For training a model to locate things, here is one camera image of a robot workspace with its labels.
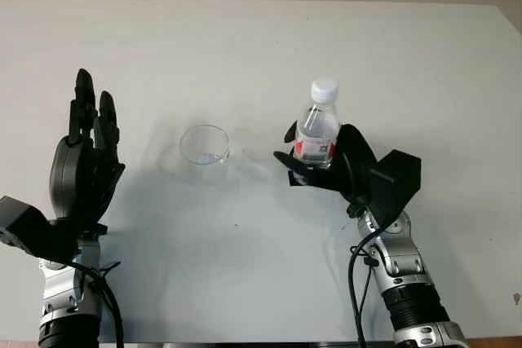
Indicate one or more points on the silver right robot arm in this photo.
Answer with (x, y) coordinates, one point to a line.
(403, 258)

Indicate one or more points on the clear glass cup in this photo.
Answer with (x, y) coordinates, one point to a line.
(204, 158)

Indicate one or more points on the clear plastic water bottle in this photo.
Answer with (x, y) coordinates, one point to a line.
(318, 128)

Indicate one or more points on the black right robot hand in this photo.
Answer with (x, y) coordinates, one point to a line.
(355, 160)

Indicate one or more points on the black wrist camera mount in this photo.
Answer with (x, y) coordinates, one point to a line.
(24, 225)
(397, 181)

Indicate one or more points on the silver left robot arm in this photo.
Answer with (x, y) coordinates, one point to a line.
(65, 291)

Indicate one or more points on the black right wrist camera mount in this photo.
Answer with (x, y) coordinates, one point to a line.
(397, 181)

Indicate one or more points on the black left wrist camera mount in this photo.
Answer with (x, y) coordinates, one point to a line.
(24, 225)

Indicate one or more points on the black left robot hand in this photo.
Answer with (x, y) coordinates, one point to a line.
(77, 177)

